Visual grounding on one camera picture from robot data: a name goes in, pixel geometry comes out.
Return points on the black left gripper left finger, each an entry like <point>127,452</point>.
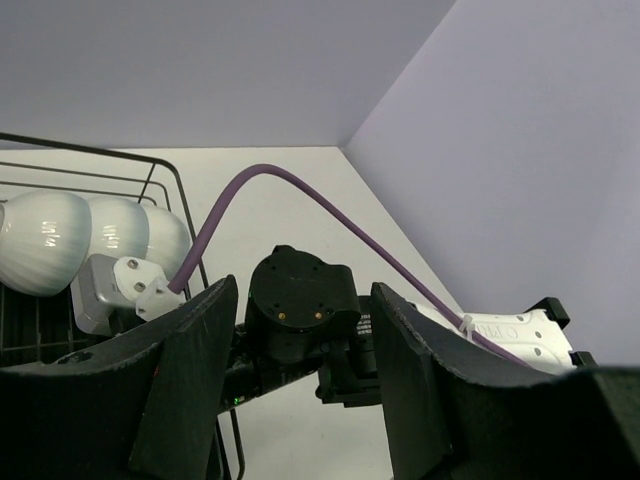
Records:
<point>142,405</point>

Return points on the black wire dish rack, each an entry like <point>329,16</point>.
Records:
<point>42,330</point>

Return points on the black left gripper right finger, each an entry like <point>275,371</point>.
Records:
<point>455,411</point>

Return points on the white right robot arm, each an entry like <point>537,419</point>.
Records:
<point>304,316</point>

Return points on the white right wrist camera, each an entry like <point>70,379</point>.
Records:
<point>111,296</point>

